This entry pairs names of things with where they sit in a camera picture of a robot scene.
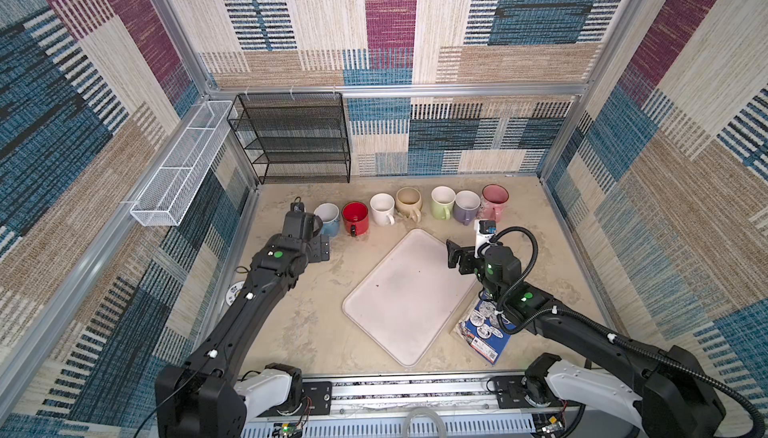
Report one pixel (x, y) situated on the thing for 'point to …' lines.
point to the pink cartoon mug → (494, 198)
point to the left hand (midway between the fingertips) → (305, 238)
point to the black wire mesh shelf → (294, 137)
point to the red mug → (355, 218)
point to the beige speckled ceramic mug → (408, 202)
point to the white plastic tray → (408, 295)
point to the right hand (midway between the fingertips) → (464, 243)
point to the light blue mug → (329, 215)
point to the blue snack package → (481, 325)
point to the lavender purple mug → (466, 206)
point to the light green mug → (442, 201)
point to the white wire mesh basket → (170, 191)
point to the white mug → (382, 208)
